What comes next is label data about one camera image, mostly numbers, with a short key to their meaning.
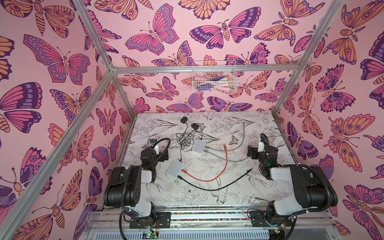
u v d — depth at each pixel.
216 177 0.88
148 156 0.72
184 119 1.15
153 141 0.81
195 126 1.12
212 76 0.96
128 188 0.45
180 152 1.00
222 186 0.85
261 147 0.83
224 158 0.95
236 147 1.01
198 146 1.01
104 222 0.75
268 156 0.71
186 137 1.06
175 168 0.90
